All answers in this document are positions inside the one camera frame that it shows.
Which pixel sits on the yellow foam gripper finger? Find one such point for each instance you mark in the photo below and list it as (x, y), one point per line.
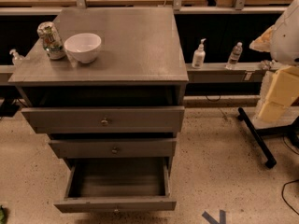
(262, 43)
(279, 91)

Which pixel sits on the grey bottom drawer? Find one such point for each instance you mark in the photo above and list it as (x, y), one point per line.
(117, 185)

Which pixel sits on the grey drawer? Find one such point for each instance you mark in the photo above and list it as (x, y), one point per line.
(113, 148)
(165, 119)
(117, 185)

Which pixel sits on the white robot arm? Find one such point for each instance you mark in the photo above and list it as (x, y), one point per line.
(284, 43)

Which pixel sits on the grey top drawer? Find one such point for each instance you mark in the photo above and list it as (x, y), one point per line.
(165, 119)

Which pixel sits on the grey wooden drawer cabinet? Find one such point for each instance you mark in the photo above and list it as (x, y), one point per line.
(140, 64)

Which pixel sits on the grey middle drawer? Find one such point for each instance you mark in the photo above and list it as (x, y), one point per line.
(113, 148)

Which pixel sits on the crumpled plastic wrapper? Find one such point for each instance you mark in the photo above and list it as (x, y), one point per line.
(266, 65)

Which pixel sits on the clear plastic water bottle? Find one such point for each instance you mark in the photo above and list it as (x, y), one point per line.
(234, 56)

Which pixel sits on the black stand base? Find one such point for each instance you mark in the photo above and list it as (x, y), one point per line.
(291, 131)

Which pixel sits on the white pump lotion bottle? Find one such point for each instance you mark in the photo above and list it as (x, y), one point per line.
(199, 55)

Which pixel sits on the white ceramic bowl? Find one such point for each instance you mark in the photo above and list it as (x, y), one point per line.
(83, 47)

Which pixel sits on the green label drink can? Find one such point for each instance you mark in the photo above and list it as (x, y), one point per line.
(52, 43)

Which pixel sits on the clear pump sanitizer bottle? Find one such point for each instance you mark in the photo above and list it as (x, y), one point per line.
(16, 57)

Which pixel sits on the grey metal ledge rail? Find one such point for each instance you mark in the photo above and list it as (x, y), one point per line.
(217, 73)

